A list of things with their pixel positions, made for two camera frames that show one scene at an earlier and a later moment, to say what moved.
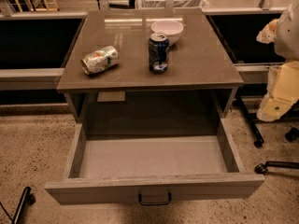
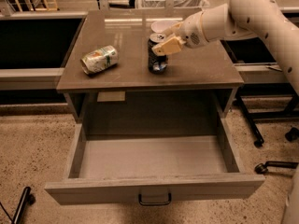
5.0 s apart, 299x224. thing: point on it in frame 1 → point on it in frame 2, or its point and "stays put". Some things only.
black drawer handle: (155, 203) stays put
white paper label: (108, 96) stays put
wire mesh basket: (180, 1) stays put
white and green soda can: (101, 60) stays put
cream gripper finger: (267, 35) → (169, 47)
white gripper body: (288, 36) → (192, 31)
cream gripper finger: (276, 103) → (175, 28)
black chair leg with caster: (26, 199) stays put
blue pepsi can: (159, 51) stays put
